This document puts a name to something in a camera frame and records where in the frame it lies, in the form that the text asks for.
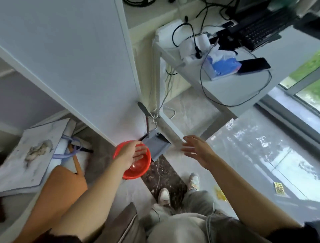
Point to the person's left hand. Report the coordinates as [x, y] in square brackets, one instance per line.
[128, 153]

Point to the person's right hand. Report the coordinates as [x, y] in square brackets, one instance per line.
[203, 153]

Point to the person's right fingers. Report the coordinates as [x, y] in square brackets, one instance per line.
[191, 148]

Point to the person's left fingers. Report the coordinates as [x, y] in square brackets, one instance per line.
[140, 151]

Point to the red plastic bowl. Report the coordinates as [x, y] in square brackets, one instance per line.
[140, 169]

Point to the person's left forearm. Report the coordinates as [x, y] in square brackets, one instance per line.
[92, 200]

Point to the person's right forearm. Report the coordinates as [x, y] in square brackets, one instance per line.
[247, 200]

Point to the grey dustpan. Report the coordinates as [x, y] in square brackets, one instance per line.
[158, 145]

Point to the person's right white shoe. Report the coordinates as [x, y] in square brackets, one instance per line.
[193, 181]

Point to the person's white shoe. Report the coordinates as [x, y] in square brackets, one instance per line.
[193, 181]
[164, 196]

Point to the person's left white shoe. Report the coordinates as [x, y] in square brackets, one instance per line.
[164, 196]

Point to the yellow wrapper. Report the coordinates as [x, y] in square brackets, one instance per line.
[220, 194]

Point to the person's grey trousers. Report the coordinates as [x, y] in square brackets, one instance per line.
[190, 220]

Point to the brown bag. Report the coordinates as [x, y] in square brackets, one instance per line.
[122, 225]

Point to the white desk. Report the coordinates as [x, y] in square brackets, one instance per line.
[250, 85]

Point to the blue tissue pack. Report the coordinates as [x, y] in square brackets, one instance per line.
[222, 66]

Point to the orange chair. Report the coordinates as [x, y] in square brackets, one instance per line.
[58, 192]

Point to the yellow patterned packet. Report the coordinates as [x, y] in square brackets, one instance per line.
[279, 188]

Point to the beige crumpled cloth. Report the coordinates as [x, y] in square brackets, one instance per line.
[37, 150]

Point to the black smartphone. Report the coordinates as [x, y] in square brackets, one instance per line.
[253, 65]

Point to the white adapter box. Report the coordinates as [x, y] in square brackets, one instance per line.
[167, 32]

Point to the white marble board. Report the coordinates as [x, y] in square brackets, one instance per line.
[17, 162]

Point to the black keyboard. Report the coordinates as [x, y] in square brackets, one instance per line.
[265, 27]

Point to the grey window frame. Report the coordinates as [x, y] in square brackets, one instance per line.
[292, 105]

